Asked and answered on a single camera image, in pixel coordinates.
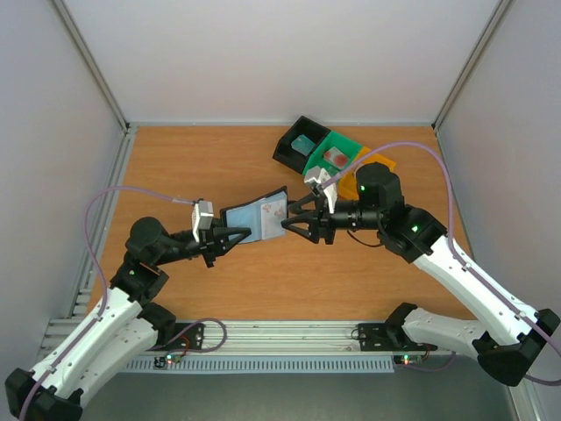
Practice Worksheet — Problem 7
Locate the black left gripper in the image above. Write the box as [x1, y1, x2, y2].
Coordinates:
[154, 218, 251, 268]

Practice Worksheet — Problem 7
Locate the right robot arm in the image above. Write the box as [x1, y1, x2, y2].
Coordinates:
[281, 162, 560, 387]

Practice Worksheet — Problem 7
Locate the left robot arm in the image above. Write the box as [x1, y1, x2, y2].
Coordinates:
[4, 217, 252, 420]

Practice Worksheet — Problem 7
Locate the red patterned card stack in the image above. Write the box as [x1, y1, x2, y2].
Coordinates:
[323, 146, 350, 170]

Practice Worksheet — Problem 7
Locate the teal card stack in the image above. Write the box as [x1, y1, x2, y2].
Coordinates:
[290, 134, 316, 156]

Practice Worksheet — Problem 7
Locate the yellow plastic bin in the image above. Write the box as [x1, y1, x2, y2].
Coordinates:
[337, 153, 396, 200]

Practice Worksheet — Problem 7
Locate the black plastic bin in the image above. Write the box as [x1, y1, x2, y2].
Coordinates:
[273, 116, 330, 175]

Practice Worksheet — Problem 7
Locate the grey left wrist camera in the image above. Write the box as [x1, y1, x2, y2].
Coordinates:
[191, 199, 214, 243]

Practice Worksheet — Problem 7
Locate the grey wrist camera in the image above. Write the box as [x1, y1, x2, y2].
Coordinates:
[304, 166, 337, 214]
[191, 199, 214, 243]

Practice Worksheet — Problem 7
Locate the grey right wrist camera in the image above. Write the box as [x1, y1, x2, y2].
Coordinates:
[304, 166, 337, 214]

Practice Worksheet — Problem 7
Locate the aluminium front rail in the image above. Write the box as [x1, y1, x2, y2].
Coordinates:
[41, 318, 522, 357]

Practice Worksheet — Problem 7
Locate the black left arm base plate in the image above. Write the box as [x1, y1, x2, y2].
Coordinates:
[150, 322, 205, 352]

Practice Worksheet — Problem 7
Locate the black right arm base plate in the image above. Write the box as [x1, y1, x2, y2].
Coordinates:
[352, 323, 437, 352]

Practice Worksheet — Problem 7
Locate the white slotted cable duct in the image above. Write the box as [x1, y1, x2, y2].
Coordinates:
[122, 355, 394, 375]

